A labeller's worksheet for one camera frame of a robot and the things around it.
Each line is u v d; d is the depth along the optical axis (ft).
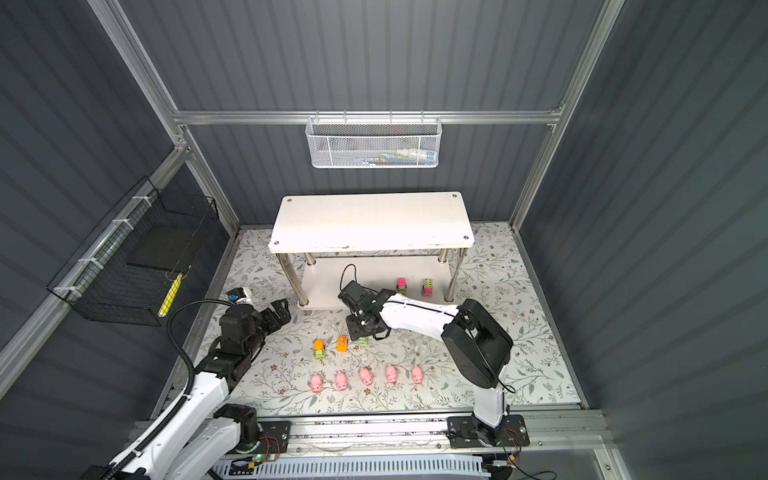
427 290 3.00
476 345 1.58
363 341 2.90
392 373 2.70
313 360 2.84
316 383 2.65
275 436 2.39
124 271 2.33
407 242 2.28
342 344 2.87
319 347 2.82
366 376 2.70
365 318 2.08
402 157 2.99
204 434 1.90
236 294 2.36
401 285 3.06
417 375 2.70
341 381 2.68
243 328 2.07
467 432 2.42
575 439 2.42
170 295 2.24
